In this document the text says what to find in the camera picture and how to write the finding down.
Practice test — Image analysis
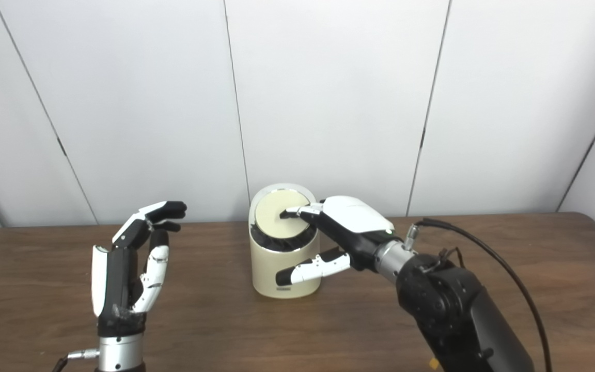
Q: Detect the cream round bin lid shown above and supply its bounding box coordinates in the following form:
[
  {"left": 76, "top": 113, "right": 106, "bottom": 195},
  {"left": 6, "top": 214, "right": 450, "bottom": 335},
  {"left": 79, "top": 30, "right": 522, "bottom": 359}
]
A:
[{"left": 254, "top": 189, "right": 312, "bottom": 239}]

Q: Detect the cream-colored round bin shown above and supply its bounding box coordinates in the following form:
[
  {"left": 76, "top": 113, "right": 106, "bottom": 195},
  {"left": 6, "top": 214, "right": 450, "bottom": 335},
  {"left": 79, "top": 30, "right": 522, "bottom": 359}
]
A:
[{"left": 248, "top": 183, "right": 321, "bottom": 299}]

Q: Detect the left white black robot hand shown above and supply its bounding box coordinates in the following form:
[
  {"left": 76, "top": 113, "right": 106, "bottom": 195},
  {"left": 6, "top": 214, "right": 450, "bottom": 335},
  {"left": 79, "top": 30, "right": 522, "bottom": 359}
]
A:
[{"left": 91, "top": 201, "right": 187, "bottom": 336}]

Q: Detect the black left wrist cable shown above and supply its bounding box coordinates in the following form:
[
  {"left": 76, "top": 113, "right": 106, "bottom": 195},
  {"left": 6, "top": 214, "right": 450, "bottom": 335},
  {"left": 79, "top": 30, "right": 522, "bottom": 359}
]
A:
[{"left": 52, "top": 349, "right": 101, "bottom": 372}]

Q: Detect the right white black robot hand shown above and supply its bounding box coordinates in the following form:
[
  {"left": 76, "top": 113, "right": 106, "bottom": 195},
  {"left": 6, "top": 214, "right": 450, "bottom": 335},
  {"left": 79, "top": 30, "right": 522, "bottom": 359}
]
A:
[{"left": 275, "top": 195, "right": 396, "bottom": 286}]

